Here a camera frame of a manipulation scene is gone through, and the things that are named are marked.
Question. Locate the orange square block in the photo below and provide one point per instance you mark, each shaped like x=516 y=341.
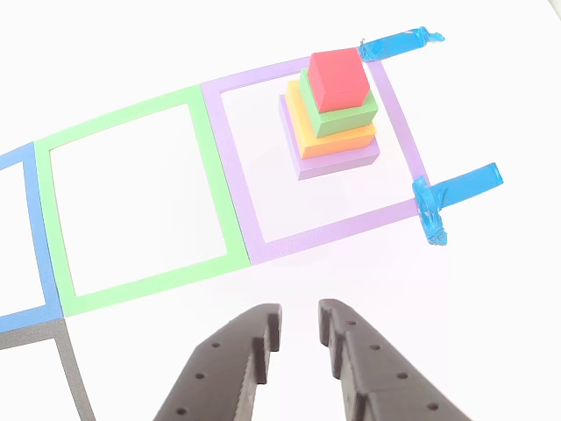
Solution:
x=337 y=142

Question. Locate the green square block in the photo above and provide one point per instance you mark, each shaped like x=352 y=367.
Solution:
x=346 y=120

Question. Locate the small red cube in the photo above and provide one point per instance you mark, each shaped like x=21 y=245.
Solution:
x=337 y=79

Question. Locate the blue tape strip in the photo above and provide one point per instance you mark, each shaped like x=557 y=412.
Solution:
x=429 y=215
x=469 y=184
x=394 y=46

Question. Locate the large purple square block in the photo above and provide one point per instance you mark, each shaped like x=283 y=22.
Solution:
x=337 y=166

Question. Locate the black square frame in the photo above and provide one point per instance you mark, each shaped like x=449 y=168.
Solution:
x=71 y=364

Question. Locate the green square frame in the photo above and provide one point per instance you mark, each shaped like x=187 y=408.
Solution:
x=215 y=175

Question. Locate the blue square frame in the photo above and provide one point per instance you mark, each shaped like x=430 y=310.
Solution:
x=42 y=241

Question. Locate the purple square frame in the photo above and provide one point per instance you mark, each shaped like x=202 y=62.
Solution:
x=210 y=131

